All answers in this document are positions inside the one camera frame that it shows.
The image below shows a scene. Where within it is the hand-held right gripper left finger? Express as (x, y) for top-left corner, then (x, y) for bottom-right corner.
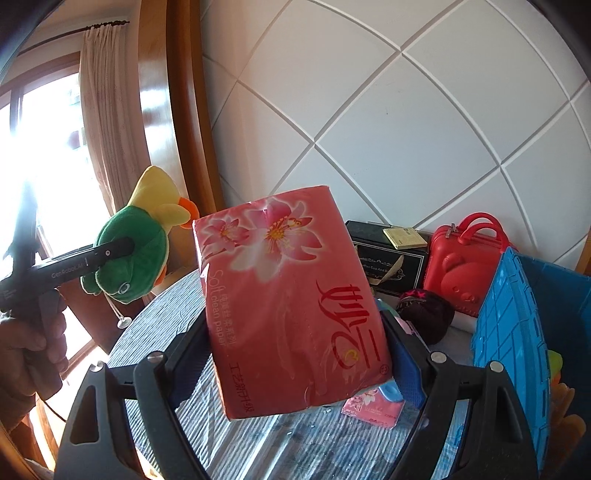
(58, 314), (218, 480)

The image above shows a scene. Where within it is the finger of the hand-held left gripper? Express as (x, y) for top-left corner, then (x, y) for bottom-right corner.
(2, 184), (40, 267)
(81, 237), (136, 278)

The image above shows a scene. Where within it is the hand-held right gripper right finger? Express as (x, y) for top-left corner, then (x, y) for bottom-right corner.
(381, 311), (541, 480)

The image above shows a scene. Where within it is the green plush turtle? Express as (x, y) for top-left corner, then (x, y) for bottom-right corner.
(81, 165), (200, 329)

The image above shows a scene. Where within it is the blue plastic crate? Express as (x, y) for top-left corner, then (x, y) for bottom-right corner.
(470, 246), (591, 474)

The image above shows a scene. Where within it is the pink floral tissue pack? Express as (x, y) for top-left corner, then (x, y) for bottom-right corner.
(191, 185), (393, 421)
(342, 387), (406, 429)

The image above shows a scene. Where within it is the person's left hand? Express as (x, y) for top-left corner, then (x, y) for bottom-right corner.
(0, 295), (70, 435)

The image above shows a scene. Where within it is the blue shoe insole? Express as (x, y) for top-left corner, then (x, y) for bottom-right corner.
(376, 379), (404, 402)

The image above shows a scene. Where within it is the black red pouch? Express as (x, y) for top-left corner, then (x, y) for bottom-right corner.
(396, 288), (455, 346)

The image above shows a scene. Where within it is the window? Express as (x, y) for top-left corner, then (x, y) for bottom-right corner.
(0, 51), (107, 352)

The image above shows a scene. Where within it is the black gift box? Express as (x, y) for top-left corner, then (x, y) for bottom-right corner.
(344, 220), (432, 296)

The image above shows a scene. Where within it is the red bear suitcase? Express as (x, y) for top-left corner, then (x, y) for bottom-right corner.
(422, 212), (515, 318)

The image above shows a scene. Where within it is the beige curtain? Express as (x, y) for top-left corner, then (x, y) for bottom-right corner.
(79, 21), (153, 232)

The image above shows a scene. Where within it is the yellow sticky note pad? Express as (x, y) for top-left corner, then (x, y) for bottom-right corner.
(383, 226), (428, 251)

